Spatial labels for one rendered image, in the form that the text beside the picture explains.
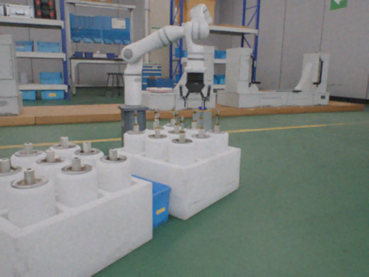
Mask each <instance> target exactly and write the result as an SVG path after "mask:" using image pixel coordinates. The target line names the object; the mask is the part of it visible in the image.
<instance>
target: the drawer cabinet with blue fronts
mask: <svg viewBox="0 0 369 277"><path fill-rule="evenodd" d="M149 76H155V77H159V78H162V63H142V72H141V90H142V91H146V88H147V80H146V79H147V78H149Z"/></svg>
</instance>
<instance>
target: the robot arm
mask: <svg viewBox="0 0 369 277"><path fill-rule="evenodd" d="M190 16H191V21H189V22H187V23H185V25H184V27H178V26H173V25H167V26H164V27H162V28H161V29H159V30H157V31H156V32H154V33H152V34H150V35H149V36H147V37H145V38H143V39H142V40H140V41H138V42H135V43H133V44H130V45H128V46H126V47H124V49H123V51H122V55H121V57H122V59H123V60H124V61H125V62H127V68H126V70H125V71H124V81H125V107H141V72H142V56H143V55H144V54H146V53H148V52H151V51H155V50H159V49H161V48H164V47H167V46H169V45H170V44H172V43H174V42H176V41H177V40H179V39H181V38H183V37H185V38H186V43H187V60H188V61H187V67H185V68H184V71H185V72H187V75H186V83H185V84H179V92H180V98H182V99H184V107H185V108H187V98H188V96H189V94H190V93H200V94H201V97H202V109H204V107H205V100H206V99H209V98H210V90H211V85H210V84H209V85H207V84H205V83H204V72H207V68H205V65H204V47H202V46H199V45H196V44H194V43H193V41H192V40H193V39H198V40H203V39H206V38H207V37H208V36H209V25H210V24H211V23H212V22H213V20H212V17H211V15H210V13H209V11H208V8H207V7H206V5H204V4H200V5H197V6H195V7H194V8H191V10H190ZM184 86H186V88H187V89H188V91H187V94H186V96H183V91H182V89H184ZM204 87H206V89H207V90H208V91H207V96H204V94H203V92H202V90H203V88H204Z"/></svg>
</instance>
